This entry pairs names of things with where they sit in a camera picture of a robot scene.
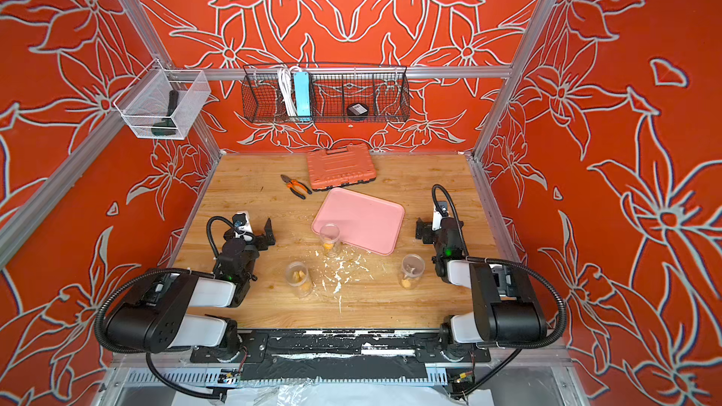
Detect small black box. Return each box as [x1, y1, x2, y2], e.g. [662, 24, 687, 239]
[346, 103, 370, 121]

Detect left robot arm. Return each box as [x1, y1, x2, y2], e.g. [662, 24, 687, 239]
[93, 212, 276, 359]

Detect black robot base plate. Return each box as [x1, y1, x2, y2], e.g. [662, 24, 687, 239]
[190, 329, 491, 386]

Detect pink plastic tray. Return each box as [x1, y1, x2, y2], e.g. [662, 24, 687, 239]
[311, 188, 405, 256]

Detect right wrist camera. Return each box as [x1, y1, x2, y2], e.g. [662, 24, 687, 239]
[432, 202, 449, 231]

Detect clear cookie jar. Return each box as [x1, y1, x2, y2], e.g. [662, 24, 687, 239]
[319, 223, 340, 254]
[285, 261, 313, 298]
[399, 254, 426, 289]

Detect light blue box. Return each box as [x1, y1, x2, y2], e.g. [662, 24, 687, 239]
[293, 71, 312, 120]

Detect clear acrylic wall box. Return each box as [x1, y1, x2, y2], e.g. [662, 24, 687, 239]
[113, 60, 211, 140]

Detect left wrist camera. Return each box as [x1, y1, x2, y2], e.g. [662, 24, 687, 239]
[231, 212, 253, 238]

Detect orange handled pliers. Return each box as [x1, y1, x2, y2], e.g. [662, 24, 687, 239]
[280, 174, 312, 200]

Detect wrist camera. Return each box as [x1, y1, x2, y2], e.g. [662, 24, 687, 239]
[432, 202, 449, 231]
[231, 212, 253, 238]

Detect orange tool case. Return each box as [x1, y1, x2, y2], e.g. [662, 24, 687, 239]
[306, 144, 377, 191]

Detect black wire wall basket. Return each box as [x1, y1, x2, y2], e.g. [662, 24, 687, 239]
[241, 63, 411, 124]

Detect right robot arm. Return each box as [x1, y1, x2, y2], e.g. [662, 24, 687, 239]
[416, 217, 569, 350]

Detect white coiled cable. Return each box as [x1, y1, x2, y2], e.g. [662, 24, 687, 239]
[277, 67, 298, 118]

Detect clear cookie jar front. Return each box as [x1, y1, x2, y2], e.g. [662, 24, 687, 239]
[285, 261, 313, 298]

